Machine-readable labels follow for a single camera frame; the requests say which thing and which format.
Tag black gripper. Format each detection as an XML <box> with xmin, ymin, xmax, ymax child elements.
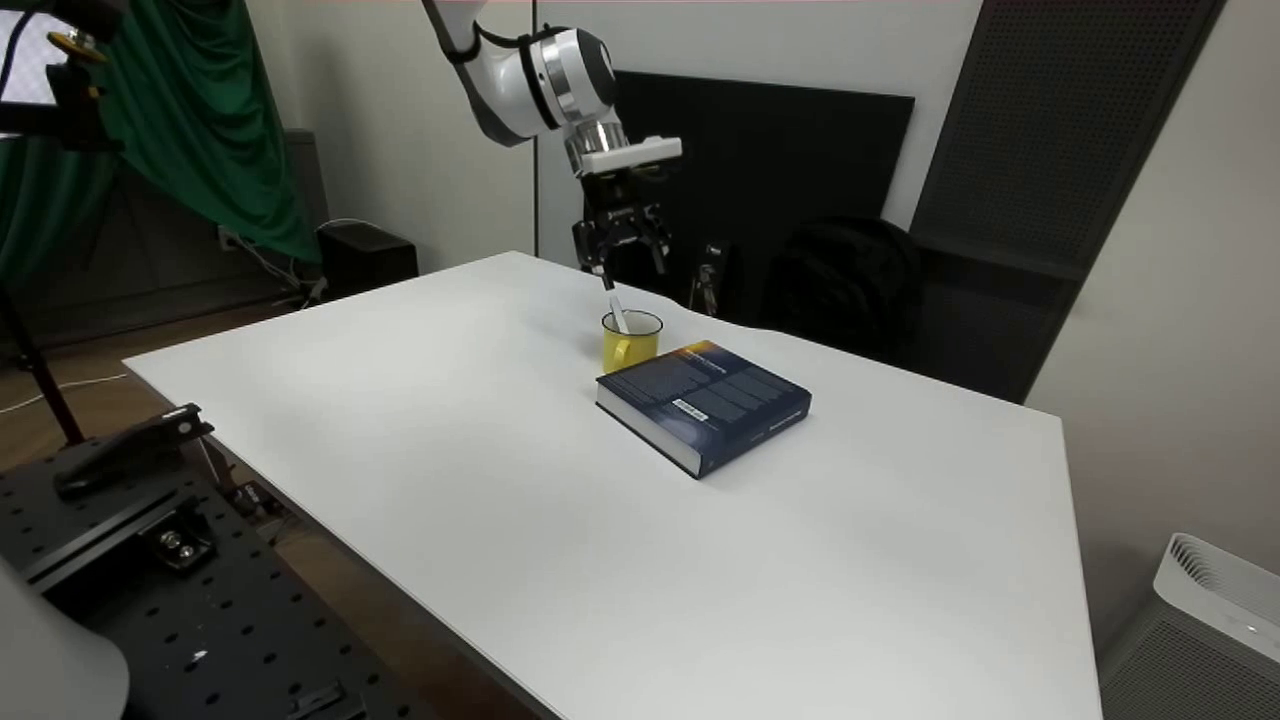
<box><xmin>573</xmin><ymin>162</ymin><xmax>678</xmax><ymax>291</ymax></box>

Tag dark blue book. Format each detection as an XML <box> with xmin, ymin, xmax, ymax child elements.
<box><xmin>594</xmin><ymin>335</ymin><xmax>816</xmax><ymax>486</ymax></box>

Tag dark bottle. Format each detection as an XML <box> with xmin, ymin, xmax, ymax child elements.
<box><xmin>688</xmin><ymin>241</ymin><xmax>731</xmax><ymax>319</ymax></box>

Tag glass cup with yellow liquid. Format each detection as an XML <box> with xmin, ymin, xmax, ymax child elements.
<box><xmin>596</xmin><ymin>305</ymin><xmax>669</xmax><ymax>380</ymax></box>

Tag black flat panel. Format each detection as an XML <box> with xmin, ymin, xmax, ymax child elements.
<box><xmin>579</xmin><ymin>69</ymin><xmax>922</xmax><ymax>323</ymax></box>

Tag black backpack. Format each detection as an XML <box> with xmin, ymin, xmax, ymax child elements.
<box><xmin>763</xmin><ymin>217</ymin><xmax>932</xmax><ymax>373</ymax></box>

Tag small black box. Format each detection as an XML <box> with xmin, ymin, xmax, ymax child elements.
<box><xmin>318</xmin><ymin>222</ymin><xmax>426</xmax><ymax>305</ymax></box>

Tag tall dark grey panel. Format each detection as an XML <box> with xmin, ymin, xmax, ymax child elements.
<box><xmin>909</xmin><ymin>0</ymin><xmax>1228</xmax><ymax>406</ymax></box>

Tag green cloth drape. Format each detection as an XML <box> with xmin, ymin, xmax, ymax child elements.
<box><xmin>0</xmin><ymin>0</ymin><xmax>325</xmax><ymax>291</ymax></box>

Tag black clamp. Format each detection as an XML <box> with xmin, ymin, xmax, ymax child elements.
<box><xmin>52</xmin><ymin>400</ymin><xmax>216</xmax><ymax>505</ymax></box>

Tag black perforated breadboard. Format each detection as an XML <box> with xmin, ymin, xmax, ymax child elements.
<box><xmin>0</xmin><ymin>455</ymin><xmax>446</xmax><ymax>720</ymax></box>

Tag black tripod stand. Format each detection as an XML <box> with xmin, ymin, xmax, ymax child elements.
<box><xmin>0</xmin><ymin>289</ymin><xmax>88</xmax><ymax>453</ymax></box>

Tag bright white screen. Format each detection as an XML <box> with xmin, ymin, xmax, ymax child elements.
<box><xmin>0</xmin><ymin>10</ymin><xmax>79</xmax><ymax>109</ymax></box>

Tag grey white bin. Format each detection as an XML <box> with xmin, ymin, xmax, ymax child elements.
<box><xmin>1097</xmin><ymin>530</ymin><xmax>1280</xmax><ymax>720</ymax></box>

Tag white rounded shade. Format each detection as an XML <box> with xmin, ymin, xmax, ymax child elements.
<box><xmin>0</xmin><ymin>558</ymin><xmax>131</xmax><ymax>720</ymax></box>

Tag small black mount block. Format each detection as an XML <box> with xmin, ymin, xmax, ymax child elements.
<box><xmin>147</xmin><ymin>518</ymin><xmax>219</xmax><ymax>575</ymax></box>

